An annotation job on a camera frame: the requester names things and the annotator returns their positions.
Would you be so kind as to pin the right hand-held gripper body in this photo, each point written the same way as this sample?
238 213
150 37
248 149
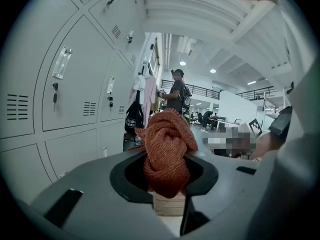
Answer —
255 127

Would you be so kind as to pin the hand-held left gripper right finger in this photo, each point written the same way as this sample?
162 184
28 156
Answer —
225 199

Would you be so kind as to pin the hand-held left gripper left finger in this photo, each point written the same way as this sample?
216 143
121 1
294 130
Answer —
100 196

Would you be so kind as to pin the grey metal locker door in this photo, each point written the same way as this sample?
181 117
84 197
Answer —
113 136

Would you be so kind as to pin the orange-brown knitted cloth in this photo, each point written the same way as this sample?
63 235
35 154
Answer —
165 144

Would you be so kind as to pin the person's right forearm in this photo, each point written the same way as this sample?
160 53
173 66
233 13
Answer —
268 146

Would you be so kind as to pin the grey metal locker bank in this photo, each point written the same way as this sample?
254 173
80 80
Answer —
75 89

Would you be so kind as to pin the open laptop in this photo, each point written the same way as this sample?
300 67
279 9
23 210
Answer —
238 121

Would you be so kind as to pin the black screen device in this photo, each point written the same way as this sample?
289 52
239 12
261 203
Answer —
281 124

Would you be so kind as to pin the white table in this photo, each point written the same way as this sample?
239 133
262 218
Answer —
222 121

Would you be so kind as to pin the black mezzanine railing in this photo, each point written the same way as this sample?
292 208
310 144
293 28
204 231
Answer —
200 90
257 92

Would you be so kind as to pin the long ceiling light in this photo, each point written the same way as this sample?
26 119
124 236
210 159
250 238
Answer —
251 82

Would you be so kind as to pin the person's white shirt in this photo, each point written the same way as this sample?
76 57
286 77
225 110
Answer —
300 159

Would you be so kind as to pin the wooden plank platform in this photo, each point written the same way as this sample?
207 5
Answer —
170 206

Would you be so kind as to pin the clear water bottle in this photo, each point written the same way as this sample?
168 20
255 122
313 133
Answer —
138 140

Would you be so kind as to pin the round ceiling light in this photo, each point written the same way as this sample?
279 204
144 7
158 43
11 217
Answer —
182 63
212 71

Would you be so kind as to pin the black tote bag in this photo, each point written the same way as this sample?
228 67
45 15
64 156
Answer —
133 119

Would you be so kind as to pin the pink hanging garment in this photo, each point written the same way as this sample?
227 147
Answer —
150 96

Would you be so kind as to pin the white hanging garment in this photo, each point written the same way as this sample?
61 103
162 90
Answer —
139 82

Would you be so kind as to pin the black coat rack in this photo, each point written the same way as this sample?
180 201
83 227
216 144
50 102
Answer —
143 70

